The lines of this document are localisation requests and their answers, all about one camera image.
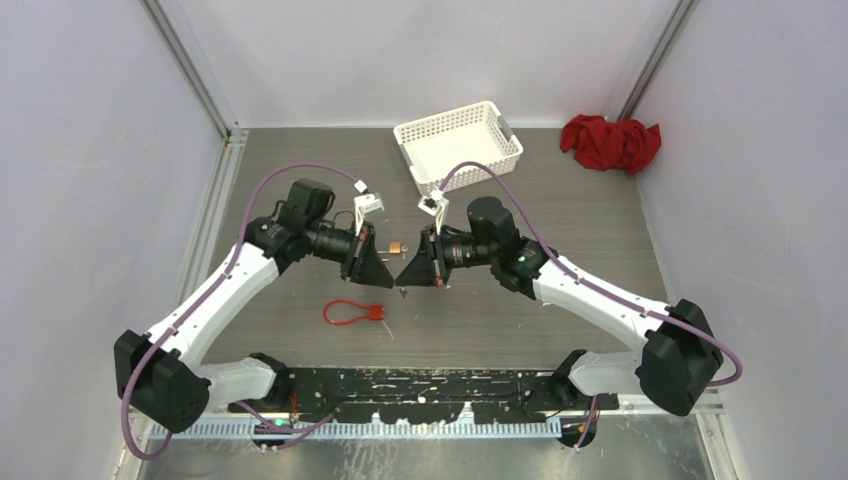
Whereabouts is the red cable padlock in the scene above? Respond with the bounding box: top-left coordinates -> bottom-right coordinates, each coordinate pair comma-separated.
322,299 -> 385,326

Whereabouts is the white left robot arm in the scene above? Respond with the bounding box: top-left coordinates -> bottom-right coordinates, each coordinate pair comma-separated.
114,179 -> 394,433

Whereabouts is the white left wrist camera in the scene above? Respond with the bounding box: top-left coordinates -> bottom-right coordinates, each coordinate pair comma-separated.
353,193 -> 385,236

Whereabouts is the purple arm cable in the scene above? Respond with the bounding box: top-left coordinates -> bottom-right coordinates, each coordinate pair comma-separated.
120,162 -> 369,462
437,161 -> 745,388

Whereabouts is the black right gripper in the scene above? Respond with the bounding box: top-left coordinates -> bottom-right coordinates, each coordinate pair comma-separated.
396,223 -> 498,288

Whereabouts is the aluminium slotted rail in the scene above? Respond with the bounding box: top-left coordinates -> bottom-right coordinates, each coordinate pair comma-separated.
172,417 -> 562,440

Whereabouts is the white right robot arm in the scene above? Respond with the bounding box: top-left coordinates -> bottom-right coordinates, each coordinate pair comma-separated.
396,194 -> 724,416

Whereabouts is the white perforated plastic basket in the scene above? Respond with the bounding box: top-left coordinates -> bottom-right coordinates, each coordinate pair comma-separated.
393,100 -> 524,195

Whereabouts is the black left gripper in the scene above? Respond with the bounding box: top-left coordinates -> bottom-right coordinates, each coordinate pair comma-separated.
306,221 -> 395,289

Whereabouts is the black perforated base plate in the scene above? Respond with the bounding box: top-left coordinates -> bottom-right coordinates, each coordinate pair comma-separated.
248,367 -> 591,425

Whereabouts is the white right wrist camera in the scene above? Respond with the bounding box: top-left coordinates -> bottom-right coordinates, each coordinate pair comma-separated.
417,189 -> 449,231

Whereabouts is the crumpled red cloth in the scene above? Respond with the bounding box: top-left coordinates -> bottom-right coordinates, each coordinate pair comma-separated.
560,114 -> 662,175

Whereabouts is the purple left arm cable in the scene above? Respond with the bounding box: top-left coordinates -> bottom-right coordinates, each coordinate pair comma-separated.
120,162 -> 369,462

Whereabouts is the brass padlock silver shackle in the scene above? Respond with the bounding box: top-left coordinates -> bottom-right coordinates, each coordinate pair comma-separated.
379,242 -> 408,255

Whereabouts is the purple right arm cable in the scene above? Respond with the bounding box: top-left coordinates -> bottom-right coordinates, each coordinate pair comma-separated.
437,161 -> 745,388

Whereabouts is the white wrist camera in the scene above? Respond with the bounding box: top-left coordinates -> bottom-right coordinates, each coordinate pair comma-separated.
417,189 -> 449,231
353,193 -> 385,236

